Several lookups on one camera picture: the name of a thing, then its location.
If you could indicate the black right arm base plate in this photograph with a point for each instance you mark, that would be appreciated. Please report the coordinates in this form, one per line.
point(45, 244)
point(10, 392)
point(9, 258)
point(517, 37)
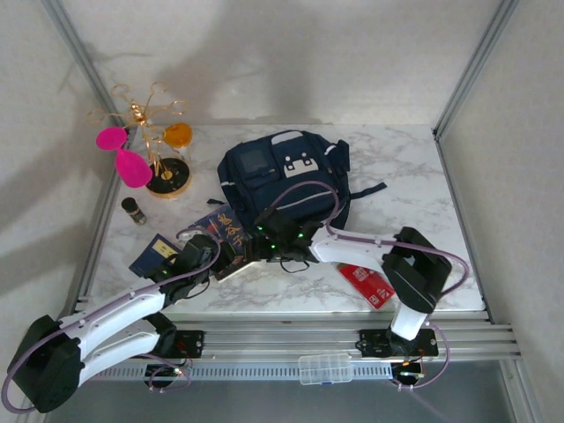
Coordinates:
point(372, 343)

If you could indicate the aluminium side rail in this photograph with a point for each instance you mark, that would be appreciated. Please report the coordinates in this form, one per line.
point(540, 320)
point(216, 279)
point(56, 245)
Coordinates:
point(458, 198)
point(101, 220)

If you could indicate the aluminium mounting rail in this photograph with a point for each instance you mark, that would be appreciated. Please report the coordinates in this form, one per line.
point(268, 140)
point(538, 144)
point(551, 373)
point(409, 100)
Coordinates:
point(282, 341)

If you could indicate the red booklet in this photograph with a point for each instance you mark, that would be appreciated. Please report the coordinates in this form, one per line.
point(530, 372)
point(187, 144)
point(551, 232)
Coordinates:
point(368, 286)

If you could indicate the navy blue school backpack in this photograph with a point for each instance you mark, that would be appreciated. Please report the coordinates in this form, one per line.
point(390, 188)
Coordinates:
point(260, 194)

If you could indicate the aluminium frame post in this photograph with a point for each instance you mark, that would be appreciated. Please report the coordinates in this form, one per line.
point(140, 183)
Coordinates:
point(474, 66)
point(88, 66)

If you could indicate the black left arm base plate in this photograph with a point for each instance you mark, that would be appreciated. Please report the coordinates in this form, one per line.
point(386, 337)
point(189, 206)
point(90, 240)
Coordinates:
point(194, 343)

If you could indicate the clear plastic organizer box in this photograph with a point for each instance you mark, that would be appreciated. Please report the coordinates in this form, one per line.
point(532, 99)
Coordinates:
point(326, 369)

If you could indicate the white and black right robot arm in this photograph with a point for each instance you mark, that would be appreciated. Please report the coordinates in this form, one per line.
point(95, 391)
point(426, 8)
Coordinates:
point(352, 249)

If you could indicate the large blue book gold characters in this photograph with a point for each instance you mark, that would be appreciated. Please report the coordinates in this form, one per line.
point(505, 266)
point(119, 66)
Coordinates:
point(207, 227)

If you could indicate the pink plastic wine glass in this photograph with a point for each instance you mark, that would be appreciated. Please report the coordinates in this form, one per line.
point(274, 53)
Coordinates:
point(110, 138)
point(132, 169)

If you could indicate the orange plastic wine glass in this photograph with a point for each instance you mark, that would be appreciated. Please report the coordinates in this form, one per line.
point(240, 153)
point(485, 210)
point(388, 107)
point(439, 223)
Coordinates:
point(178, 134)

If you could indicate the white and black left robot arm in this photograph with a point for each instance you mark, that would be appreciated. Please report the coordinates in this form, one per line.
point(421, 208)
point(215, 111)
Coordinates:
point(110, 308)

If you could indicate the small blue book yellow label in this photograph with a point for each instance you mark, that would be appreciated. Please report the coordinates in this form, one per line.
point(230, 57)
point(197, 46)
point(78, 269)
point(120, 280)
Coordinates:
point(147, 260)

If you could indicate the small dark bottle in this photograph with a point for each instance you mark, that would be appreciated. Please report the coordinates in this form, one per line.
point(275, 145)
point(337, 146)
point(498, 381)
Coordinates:
point(133, 210)

